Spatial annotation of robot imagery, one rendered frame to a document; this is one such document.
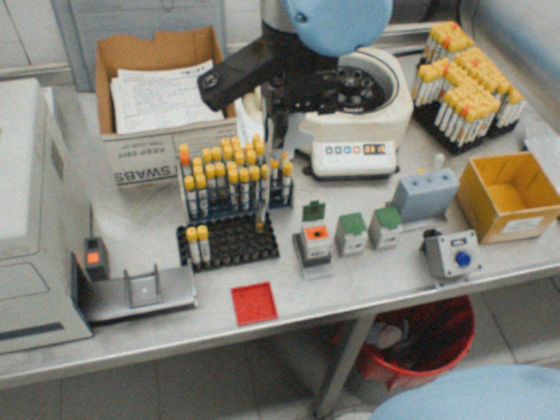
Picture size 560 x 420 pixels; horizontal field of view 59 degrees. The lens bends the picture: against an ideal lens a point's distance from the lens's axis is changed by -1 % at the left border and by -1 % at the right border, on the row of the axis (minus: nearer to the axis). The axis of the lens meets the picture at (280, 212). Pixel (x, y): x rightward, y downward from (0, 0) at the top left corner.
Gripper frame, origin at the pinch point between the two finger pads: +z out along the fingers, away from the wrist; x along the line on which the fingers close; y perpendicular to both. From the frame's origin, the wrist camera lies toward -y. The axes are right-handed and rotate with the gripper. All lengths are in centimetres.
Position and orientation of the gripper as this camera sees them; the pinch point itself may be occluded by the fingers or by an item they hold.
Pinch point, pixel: (269, 149)
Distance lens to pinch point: 69.1
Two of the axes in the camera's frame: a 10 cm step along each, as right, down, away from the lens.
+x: -2.3, -7.9, 5.7
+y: 9.7, -1.5, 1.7
